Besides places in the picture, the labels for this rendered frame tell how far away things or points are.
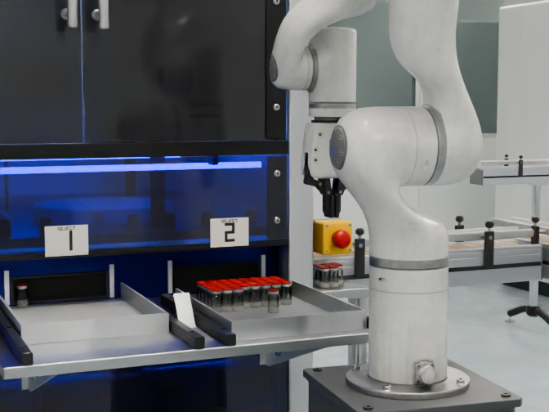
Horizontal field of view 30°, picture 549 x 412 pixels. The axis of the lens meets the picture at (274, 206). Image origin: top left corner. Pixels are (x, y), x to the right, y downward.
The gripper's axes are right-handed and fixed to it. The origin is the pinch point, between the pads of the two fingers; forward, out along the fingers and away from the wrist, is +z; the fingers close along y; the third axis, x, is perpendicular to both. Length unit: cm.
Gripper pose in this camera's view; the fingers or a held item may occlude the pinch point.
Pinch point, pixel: (331, 206)
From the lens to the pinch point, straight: 184.4
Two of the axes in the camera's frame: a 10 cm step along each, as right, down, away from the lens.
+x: 3.8, 1.0, -9.2
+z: 0.0, 9.9, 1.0
